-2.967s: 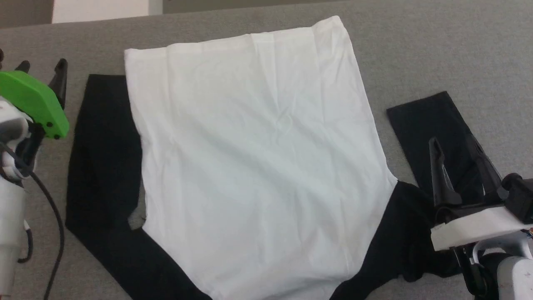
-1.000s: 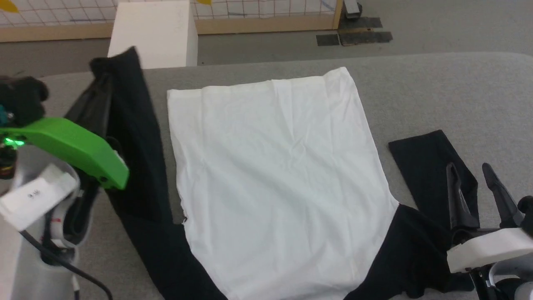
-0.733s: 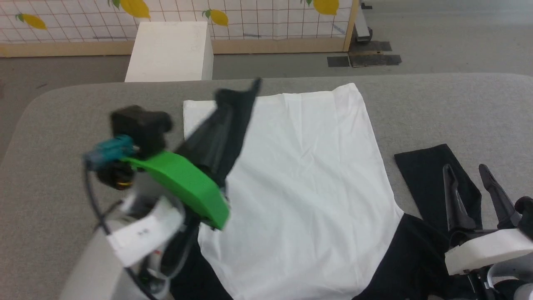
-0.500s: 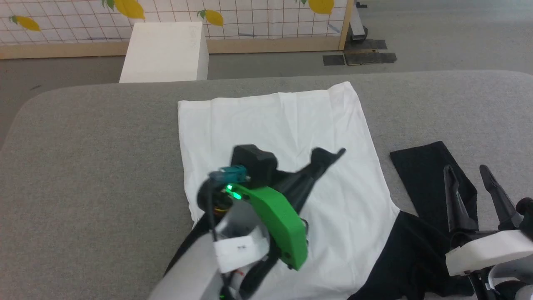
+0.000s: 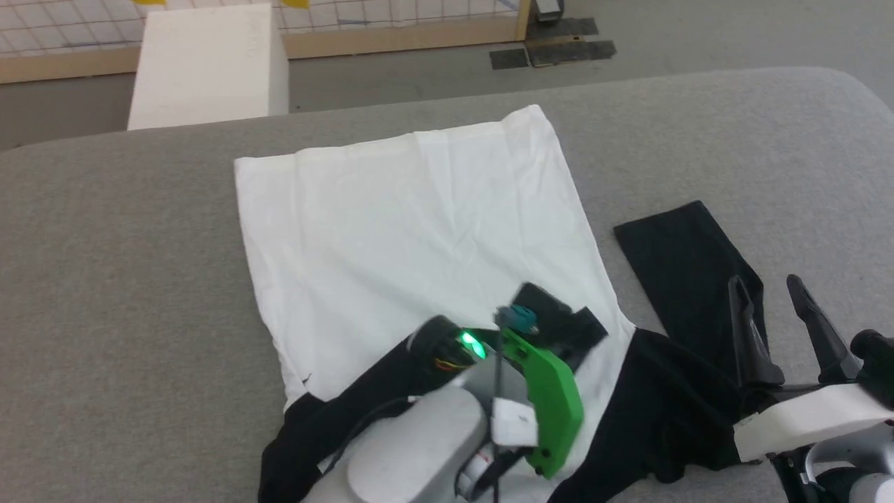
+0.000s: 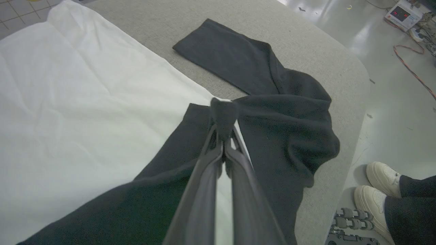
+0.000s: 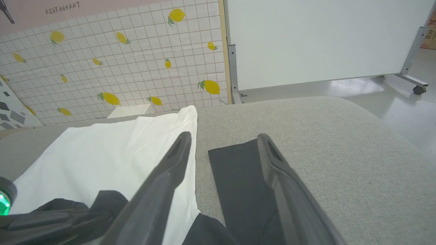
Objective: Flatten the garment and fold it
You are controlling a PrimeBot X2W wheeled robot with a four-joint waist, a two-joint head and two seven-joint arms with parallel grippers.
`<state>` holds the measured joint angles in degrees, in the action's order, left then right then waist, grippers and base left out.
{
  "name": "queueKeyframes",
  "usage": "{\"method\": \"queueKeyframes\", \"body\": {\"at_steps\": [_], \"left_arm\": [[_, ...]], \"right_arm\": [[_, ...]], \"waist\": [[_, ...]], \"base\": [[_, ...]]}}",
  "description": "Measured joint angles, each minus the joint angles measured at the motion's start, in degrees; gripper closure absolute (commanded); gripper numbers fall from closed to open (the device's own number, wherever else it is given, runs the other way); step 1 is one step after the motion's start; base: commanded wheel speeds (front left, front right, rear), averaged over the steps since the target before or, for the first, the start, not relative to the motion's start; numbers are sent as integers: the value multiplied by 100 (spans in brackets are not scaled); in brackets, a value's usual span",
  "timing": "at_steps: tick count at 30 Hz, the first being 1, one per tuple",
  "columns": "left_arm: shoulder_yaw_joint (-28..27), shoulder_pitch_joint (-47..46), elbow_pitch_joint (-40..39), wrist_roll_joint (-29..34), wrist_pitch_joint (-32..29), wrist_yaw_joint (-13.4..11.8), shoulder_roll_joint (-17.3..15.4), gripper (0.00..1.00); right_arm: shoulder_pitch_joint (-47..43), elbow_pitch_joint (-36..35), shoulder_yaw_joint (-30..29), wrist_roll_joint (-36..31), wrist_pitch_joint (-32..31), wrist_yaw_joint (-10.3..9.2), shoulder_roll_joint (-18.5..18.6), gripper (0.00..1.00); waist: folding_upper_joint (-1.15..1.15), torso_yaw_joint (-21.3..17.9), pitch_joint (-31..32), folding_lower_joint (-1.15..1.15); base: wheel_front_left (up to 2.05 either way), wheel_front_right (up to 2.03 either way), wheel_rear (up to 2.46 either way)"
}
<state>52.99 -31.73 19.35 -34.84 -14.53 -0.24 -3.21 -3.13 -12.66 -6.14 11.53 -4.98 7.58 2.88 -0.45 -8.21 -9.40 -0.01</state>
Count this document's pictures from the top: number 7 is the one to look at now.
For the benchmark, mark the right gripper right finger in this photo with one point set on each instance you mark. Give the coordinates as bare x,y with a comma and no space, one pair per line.
299,211

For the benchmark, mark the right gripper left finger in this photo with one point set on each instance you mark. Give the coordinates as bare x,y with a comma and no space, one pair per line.
153,204

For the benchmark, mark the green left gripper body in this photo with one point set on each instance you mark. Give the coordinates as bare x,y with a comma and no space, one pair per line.
6,197

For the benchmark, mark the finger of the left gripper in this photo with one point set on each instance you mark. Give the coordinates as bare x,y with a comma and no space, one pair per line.
51,236
51,217

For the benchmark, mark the white shirt with black sleeves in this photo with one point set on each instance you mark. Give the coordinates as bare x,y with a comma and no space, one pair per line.
102,153

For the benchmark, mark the grey geometric print panel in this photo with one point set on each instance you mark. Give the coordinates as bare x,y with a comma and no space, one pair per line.
13,115

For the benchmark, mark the white rectangular box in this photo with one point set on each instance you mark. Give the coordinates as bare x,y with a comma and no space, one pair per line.
131,110

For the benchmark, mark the lemon print grid panel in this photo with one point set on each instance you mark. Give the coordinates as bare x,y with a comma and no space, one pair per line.
136,68

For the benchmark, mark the grey metal board leg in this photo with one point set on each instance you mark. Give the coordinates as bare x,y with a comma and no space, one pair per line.
233,75

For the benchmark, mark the white partition board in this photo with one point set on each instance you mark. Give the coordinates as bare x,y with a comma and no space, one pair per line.
323,41

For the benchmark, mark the grey metal leg with caster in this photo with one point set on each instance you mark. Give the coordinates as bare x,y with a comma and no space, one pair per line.
412,51

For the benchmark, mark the pink restaurant poster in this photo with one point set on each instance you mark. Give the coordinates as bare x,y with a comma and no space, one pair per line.
102,10

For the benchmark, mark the brown cardboard box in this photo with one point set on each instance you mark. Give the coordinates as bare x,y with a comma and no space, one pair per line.
430,32

